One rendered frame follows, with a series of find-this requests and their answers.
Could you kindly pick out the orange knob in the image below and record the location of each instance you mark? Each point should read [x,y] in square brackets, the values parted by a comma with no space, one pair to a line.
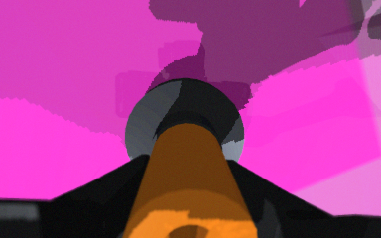
[188,191]

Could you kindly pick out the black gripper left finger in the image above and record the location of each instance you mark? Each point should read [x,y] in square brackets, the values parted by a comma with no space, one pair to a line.
[97,209]

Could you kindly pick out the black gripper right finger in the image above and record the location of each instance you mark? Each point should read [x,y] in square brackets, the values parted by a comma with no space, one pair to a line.
[277,213]

